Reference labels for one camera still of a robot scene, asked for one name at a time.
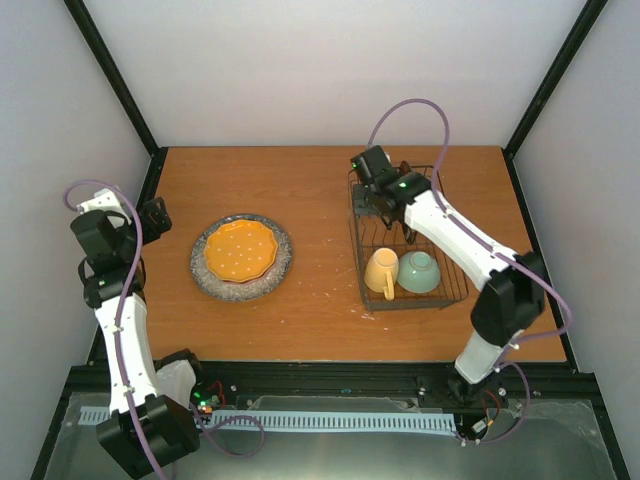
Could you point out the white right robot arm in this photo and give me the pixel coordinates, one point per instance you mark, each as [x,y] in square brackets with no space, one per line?
[510,285]

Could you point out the light green ceramic bowl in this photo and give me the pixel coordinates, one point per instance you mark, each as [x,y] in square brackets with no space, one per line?
[419,272]

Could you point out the orange white dotted plate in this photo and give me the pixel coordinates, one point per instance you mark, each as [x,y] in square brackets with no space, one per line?
[240,251]

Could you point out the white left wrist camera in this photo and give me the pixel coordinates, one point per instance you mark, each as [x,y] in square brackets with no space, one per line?
[104,199]

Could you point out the black aluminium frame rail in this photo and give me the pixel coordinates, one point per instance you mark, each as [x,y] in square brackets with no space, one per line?
[432,384]

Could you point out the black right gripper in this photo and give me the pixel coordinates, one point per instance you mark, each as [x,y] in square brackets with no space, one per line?
[360,207]

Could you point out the dark wire dish rack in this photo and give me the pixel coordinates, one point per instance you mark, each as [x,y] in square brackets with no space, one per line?
[370,234]

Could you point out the yellow mug white inside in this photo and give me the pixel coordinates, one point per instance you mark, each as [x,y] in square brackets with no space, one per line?
[381,272]

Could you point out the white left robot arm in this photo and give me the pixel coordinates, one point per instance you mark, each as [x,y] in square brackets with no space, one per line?
[149,424]

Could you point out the light blue slotted cable duct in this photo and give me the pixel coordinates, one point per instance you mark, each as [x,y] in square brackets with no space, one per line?
[313,422]

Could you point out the brown rimmed beige plate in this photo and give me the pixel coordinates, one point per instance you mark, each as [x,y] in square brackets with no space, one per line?
[402,167]

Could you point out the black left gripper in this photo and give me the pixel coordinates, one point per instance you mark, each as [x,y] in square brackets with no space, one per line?
[154,232]

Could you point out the speckled grey large plate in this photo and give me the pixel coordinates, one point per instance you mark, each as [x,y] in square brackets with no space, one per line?
[242,292]

